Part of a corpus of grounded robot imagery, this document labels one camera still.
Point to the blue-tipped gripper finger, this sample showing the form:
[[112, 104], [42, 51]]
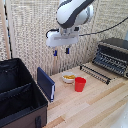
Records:
[[55, 52], [67, 50]]

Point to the black toaster oven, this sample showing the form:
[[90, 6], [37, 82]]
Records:
[[113, 55]]

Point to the white bowl with yellow food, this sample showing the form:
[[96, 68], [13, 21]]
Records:
[[69, 77]]

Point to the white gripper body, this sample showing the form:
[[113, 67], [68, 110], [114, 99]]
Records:
[[62, 39]]

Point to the dark blue book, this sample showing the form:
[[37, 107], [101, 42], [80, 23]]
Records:
[[45, 83]]

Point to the black fabric storage box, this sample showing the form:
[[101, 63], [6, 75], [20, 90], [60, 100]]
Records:
[[18, 95]]

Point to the red plastic cup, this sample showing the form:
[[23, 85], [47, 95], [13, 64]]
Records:
[[79, 84]]

